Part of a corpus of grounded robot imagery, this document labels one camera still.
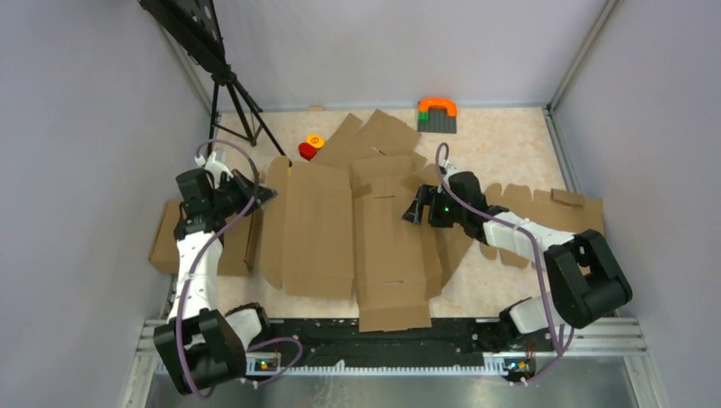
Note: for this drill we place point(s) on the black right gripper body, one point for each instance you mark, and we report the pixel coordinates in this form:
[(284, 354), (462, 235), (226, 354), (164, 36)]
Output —
[(446, 212)]

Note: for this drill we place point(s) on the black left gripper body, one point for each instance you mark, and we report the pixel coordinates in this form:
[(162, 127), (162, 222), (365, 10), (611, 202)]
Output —
[(232, 195)]

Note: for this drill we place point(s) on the large cardboard box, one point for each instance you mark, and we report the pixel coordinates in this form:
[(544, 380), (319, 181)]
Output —
[(338, 234)]

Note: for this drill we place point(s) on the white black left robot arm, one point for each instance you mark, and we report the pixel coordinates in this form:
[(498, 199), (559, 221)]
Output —
[(200, 347)]

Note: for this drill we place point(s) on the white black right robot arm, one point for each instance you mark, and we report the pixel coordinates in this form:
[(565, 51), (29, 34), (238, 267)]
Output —
[(579, 277)]

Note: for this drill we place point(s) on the folded brown cardboard box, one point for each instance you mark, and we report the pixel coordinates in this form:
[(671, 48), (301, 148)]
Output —
[(240, 244)]

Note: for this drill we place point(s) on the small red toy piece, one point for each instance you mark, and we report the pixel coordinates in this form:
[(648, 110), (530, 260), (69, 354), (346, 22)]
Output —
[(311, 146)]

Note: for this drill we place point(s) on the flat cardboard blank underneath left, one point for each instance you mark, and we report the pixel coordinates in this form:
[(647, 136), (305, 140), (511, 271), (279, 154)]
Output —
[(381, 135)]

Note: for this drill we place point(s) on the orange green grey toy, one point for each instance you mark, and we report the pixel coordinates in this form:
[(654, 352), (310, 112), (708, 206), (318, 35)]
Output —
[(437, 115)]

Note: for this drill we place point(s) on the flat cardboard blank at right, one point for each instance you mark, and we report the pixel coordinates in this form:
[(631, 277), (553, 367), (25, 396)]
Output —
[(556, 209)]

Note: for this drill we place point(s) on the black tripod stand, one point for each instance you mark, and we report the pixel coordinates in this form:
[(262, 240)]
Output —
[(195, 26)]

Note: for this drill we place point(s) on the aluminium frame rail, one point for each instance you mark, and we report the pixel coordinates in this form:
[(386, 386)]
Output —
[(606, 365)]

